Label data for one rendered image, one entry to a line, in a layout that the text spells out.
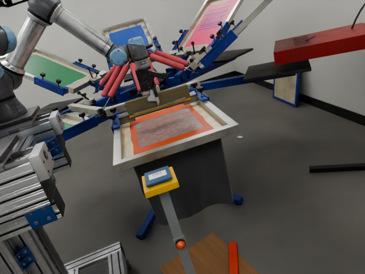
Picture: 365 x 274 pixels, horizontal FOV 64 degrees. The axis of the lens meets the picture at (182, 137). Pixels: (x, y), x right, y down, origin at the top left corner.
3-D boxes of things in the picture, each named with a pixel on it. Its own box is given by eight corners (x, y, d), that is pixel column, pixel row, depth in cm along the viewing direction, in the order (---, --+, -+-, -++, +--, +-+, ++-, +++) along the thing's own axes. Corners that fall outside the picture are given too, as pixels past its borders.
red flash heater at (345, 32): (362, 37, 216) (362, 20, 211) (379, 49, 177) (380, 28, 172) (276, 54, 238) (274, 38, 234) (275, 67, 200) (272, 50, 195)
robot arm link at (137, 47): (126, 39, 151) (142, 35, 151) (132, 60, 155) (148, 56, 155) (126, 40, 143) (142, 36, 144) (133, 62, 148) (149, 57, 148)
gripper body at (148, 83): (140, 90, 161) (134, 69, 156) (156, 86, 162) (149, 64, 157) (142, 93, 154) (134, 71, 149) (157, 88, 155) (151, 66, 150)
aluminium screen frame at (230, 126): (240, 131, 132) (238, 124, 131) (115, 173, 127) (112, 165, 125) (196, 95, 205) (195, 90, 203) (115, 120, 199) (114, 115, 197)
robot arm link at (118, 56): (27, -23, 116) (132, 52, 132) (36, -19, 126) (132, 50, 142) (14, 2, 118) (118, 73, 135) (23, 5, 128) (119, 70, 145)
